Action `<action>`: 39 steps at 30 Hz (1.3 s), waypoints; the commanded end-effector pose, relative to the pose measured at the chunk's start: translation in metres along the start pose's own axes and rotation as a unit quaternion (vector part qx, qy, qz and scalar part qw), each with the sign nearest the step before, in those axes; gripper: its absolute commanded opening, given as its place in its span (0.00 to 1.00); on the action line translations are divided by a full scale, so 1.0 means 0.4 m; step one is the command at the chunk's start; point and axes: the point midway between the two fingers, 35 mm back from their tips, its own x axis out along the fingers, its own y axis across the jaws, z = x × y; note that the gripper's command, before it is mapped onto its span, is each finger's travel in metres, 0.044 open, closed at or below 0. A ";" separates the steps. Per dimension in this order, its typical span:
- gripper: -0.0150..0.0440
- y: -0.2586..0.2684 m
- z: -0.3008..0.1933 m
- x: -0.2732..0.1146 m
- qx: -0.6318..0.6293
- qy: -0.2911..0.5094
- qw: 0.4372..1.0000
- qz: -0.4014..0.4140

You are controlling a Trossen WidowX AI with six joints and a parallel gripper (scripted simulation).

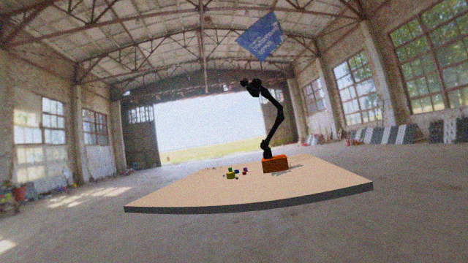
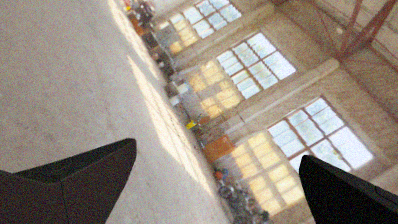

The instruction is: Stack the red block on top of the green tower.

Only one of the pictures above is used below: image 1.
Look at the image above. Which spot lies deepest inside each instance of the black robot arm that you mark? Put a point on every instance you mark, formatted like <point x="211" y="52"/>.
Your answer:
<point x="267" y="154"/>

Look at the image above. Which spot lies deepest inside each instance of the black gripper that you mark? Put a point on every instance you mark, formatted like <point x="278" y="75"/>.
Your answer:
<point x="253" y="91"/>

